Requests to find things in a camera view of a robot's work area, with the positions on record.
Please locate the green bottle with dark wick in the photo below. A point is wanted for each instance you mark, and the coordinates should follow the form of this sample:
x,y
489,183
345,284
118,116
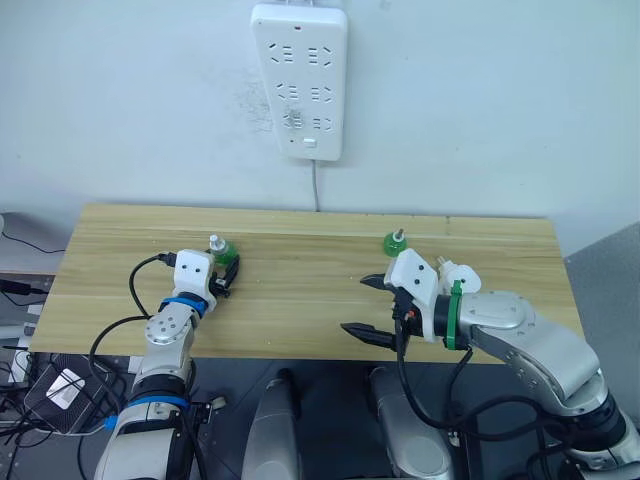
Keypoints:
x,y
395,245

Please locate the black box with white label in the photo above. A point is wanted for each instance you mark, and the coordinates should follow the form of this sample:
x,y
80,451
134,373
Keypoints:
x,y
62,395

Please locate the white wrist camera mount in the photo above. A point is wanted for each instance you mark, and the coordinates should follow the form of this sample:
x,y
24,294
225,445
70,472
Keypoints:
x,y
417,285
192,275

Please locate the green bottle with white cap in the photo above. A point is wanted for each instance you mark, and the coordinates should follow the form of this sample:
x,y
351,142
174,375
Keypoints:
x,y
222,252

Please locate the white wall power strip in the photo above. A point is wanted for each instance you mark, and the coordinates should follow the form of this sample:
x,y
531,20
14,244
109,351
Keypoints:
x,y
300,75

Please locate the grey rounded robot leg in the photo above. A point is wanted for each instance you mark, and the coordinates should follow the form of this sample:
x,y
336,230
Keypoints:
x,y
272,430
405,430

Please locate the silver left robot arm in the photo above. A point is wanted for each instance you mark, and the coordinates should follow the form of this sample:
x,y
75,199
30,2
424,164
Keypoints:
x,y
165,330

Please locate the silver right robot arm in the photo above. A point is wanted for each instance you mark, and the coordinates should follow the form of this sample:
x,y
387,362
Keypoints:
x,y
530,340

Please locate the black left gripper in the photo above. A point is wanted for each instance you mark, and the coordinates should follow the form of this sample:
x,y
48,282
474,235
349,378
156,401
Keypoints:
x,y
221,287

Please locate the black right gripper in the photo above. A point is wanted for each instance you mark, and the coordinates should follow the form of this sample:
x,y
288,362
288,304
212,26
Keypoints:
x,y
407,320

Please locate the black power adapter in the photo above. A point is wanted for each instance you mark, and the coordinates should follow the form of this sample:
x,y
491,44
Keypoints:
x,y
14,288

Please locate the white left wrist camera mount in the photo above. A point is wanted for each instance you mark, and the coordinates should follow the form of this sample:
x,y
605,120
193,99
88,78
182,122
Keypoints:
x,y
192,275

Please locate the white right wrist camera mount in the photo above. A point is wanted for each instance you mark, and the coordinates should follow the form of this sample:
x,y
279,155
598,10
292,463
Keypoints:
x,y
417,285

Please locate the white mosquito repellent heater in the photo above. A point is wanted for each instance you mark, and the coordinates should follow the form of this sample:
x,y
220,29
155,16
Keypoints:
x,y
462,280

